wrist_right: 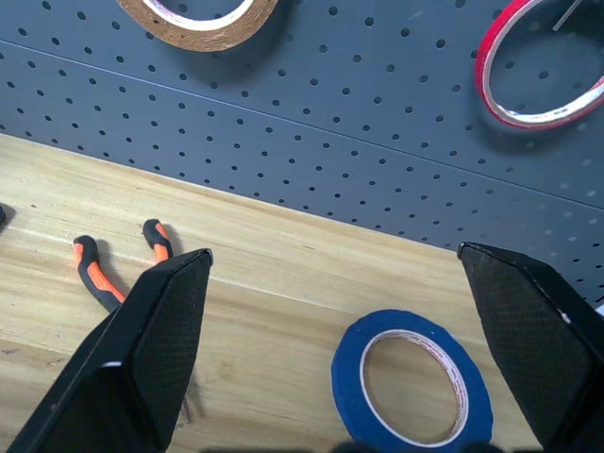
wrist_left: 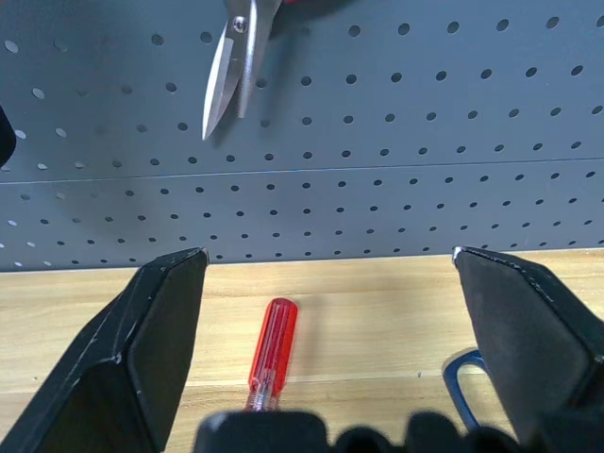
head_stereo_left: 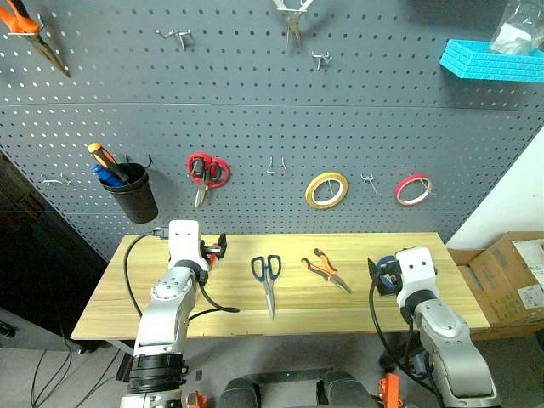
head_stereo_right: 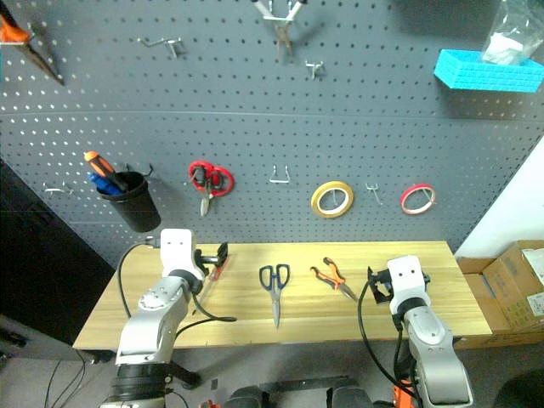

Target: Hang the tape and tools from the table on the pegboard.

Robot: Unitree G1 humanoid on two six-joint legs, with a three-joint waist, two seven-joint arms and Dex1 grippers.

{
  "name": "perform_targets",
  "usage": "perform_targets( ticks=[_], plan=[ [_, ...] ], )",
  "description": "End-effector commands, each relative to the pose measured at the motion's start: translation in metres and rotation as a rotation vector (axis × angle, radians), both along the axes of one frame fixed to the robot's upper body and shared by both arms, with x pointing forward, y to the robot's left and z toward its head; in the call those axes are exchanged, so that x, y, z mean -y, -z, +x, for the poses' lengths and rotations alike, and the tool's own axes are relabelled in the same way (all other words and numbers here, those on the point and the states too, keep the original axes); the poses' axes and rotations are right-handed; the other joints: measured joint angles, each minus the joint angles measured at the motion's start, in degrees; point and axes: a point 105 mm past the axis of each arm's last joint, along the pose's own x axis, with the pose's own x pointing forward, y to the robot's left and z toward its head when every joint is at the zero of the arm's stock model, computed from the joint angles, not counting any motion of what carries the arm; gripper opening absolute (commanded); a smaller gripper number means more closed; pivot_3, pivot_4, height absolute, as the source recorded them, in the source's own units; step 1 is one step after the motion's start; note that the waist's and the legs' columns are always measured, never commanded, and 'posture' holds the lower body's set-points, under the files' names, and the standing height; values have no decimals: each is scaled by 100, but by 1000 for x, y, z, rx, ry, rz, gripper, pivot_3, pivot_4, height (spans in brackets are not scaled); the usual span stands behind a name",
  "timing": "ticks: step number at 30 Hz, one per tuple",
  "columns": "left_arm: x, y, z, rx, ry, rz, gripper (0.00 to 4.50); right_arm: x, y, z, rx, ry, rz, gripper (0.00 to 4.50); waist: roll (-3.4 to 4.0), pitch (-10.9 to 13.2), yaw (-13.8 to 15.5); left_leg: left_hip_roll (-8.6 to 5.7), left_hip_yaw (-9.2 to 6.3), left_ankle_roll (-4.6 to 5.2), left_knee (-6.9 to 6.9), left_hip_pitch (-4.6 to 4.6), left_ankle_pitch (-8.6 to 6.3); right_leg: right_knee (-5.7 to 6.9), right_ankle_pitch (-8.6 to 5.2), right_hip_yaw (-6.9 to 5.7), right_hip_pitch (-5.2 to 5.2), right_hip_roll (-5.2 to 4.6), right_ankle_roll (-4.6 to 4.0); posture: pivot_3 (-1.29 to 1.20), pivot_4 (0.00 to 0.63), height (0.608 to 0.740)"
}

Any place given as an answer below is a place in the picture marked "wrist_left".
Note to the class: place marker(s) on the black curved object edge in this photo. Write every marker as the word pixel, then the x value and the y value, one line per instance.
pixel 5 137

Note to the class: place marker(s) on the grey pegboard panel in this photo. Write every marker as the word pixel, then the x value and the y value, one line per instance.
pixel 377 141

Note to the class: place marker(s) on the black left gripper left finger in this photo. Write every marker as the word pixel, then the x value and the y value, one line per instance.
pixel 118 340

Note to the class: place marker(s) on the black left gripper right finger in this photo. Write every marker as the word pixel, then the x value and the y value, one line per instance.
pixel 524 330

